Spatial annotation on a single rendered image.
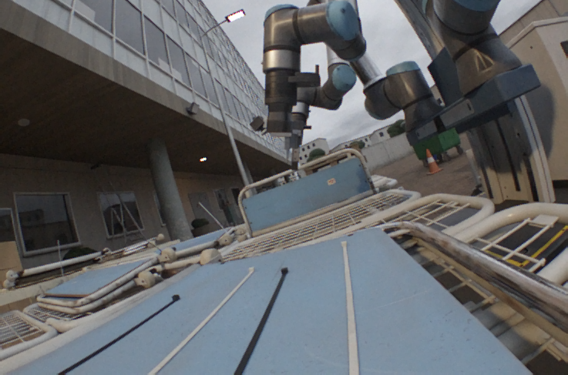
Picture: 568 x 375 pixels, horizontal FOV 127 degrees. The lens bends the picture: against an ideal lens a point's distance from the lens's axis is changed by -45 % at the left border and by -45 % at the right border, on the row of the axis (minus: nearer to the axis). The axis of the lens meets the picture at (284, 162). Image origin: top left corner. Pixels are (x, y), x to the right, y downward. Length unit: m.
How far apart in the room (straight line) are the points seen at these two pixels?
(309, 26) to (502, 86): 0.43
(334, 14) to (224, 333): 0.54
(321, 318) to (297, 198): 1.20
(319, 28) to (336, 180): 0.95
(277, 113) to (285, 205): 0.89
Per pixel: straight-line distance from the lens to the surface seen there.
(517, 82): 0.64
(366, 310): 0.20
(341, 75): 0.92
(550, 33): 0.99
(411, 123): 1.04
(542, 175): 0.89
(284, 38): 0.59
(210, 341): 0.22
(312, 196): 1.37
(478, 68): 0.64
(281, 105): 0.56
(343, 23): 0.54
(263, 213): 1.42
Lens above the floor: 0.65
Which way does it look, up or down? 7 degrees up
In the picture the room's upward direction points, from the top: 20 degrees counter-clockwise
